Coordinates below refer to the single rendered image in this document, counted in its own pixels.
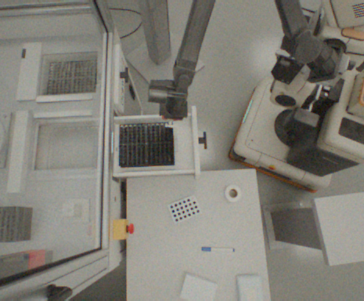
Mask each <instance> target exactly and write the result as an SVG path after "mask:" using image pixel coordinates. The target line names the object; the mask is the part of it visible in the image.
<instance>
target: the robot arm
mask: <svg viewBox="0 0 364 301"><path fill-rule="evenodd" d="M215 1H216V0H193V2H192V5H191V7H190V12H189V16H188V19H187V24H186V28H185V30H184V33H183V38H182V43H181V45H180V48H179V50H178V53H177V56H176V59H175V63H174V66H173V68H172V74H173V78H174V80H169V79H165V80H155V79H152V80H150V85H149V90H148V100H147V101H148V102H150V103H158V104H160V111H159V115H160V116H161V115H162V117H161V118H162V119H164V120H165V121H166V120H167V119H173V121H182V120H183V118H187V116H188V106H187V96H188V91H187V90H188V87H189V86H191V84H192V82H193V79H194V77H195V73H196V70H195V69H196V66H197V63H198V58H199V53H200V49H201V46H202V43H203V40H204V36H205V33H206V30H207V27H208V23H209V20H210V18H211V14H212V11H213V8H214V5H215ZM274 2H275V4H276V9H277V11H278V14H279V17H280V21H281V24H282V25H281V27H282V29H283V33H284V34H285V35H284V36H283V39H282V47H283V49H285V51H286V52H287V53H289V54H290V56H289V58H290V59H291V58H294V59H295V61H294V63H296V64H300V63H306V65H307V66H308V67H309V69H310V75H309V76H308V81H309V82H310V83H311V84H312V83H316V82H324V81H328V80H331V79H332V80H334V79H335V78H336V76H337V71H338V68H339V66H340V61H341V58H342V54H343V52H344V49H343V48H342V47H341V49H339V50H334V49H333V48H332V47H330V46H328V45H327V44H326V42H324V41H323V40H321V39H319V38H317V37H316V36H314V35H312V33H311V31H310V29H309V26H308V23H307V20H306V18H305V16H304V14H303V12H302V8H301V3H300V1H299V0H274Z"/></svg>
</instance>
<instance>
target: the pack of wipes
mask: <svg viewBox="0 0 364 301"><path fill-rule="evenodd" d="M236 288H237V294H238V300H239V301H264V298H263V288H262V284H261V276H259V275H257V274H252V275H243V276H237V277H236Z"/></svg>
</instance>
